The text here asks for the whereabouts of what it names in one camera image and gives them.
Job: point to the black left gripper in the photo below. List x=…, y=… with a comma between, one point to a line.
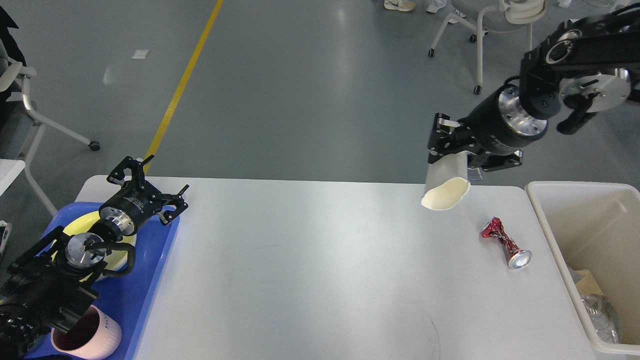
x=138, y=200

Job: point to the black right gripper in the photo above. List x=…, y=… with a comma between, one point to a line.
x=499, y=123

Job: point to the white paper cup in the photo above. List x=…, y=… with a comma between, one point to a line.
x=446, y=182

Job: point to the yellow plastic plate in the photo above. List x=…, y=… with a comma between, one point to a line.
x=80, y=222

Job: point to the crushed red soda can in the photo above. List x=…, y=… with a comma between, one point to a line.
x=516, y=258

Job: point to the pink ceramic mug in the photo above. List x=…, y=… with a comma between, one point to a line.
x=94, y=337

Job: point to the aluminium foil front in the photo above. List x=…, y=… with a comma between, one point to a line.
x=603, y=317

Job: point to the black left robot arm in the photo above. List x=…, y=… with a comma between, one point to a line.
x=50, y=286

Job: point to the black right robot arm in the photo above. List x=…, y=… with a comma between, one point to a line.
x=588, y=65

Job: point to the right floor socket plate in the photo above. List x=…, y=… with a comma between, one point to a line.
x=474, y=174

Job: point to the blue plastic tray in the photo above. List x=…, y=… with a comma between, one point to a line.
x=128, y=300

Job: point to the small white side table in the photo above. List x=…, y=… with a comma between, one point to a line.
x=9, y=171

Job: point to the white chair on castors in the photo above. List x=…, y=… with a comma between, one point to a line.
x=484, y=17

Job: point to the white office chair left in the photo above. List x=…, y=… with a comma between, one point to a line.
x=16, y=77

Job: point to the person in white trousers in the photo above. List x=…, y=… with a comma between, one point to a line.
x=433, y=6

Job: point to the beige plastic bin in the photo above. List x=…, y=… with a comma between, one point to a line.
x=594, y=226

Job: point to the person in black trousers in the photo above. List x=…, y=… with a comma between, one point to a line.
x=399, y=5

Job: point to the brown cardboard in bin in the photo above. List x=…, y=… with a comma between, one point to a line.
x=585, y=283

